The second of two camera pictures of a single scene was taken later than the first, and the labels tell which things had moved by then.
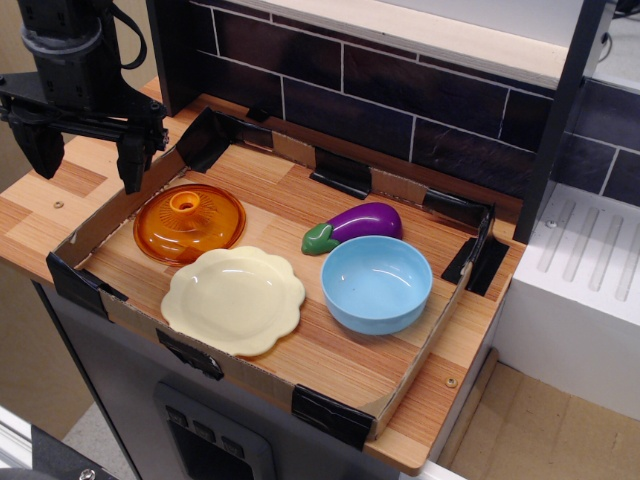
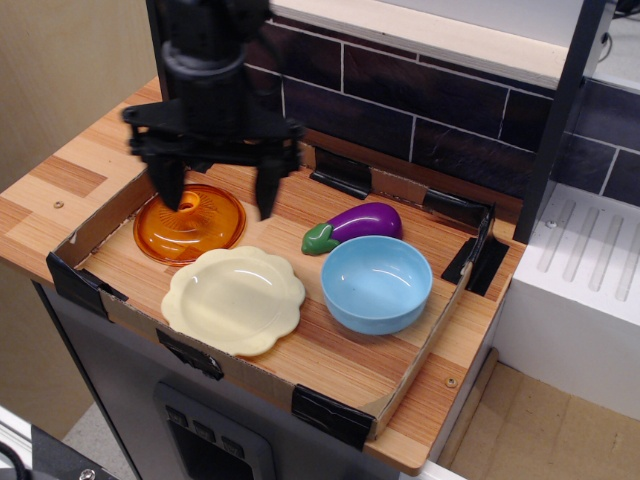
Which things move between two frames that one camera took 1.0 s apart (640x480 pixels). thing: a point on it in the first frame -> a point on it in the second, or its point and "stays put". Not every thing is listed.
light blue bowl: x=376 y=285 stays put
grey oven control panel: x=205 y=443 stays put
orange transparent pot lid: x=178 y=221 stays put
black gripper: x=83 y=95 -> x=212 y=118
